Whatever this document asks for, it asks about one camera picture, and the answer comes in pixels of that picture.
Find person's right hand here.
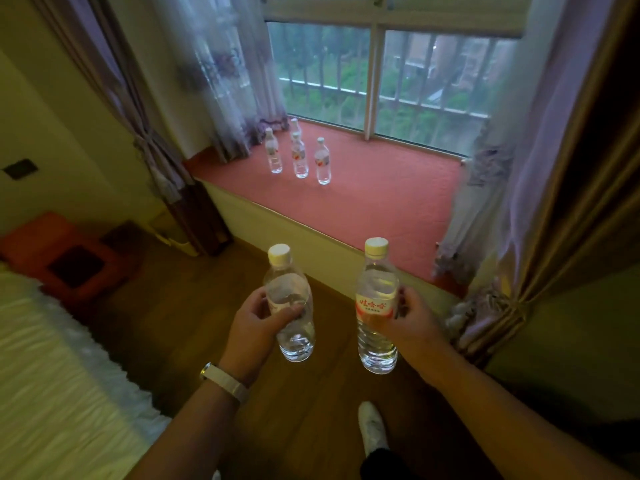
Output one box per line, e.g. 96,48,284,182
372,287,451,388

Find person's left hand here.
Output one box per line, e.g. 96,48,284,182
219,287,306,388

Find red window seat mat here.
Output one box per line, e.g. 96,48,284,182
185,119,469,298

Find person's left forearm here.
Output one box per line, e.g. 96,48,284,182
125,379,249,480

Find person's right forearm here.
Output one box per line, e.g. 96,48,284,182
425,344,636,480

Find person's white shoe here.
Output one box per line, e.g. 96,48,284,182
357,400,391,458

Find person's black trousers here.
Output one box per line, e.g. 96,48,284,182
359,447,426,480

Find smartwatch with white band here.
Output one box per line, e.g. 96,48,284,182
199,362,250,405

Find curtain tieback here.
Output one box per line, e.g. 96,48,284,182
132,132,166,155
445,289,531,345

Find brown striped curtain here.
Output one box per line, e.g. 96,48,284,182
452,0,640,368
29,0,233,258

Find bed with pale yellow bedspread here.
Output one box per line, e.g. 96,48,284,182
0,262,221,480

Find sheer purple curtain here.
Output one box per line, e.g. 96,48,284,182
149,0,291,163
432,0,619,345

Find orange bedside stand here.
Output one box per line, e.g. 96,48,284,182
0,211,143,311

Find large bay window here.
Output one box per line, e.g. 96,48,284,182
262,0,533,158

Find black wall socket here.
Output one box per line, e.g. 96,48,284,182
2,158,39,181

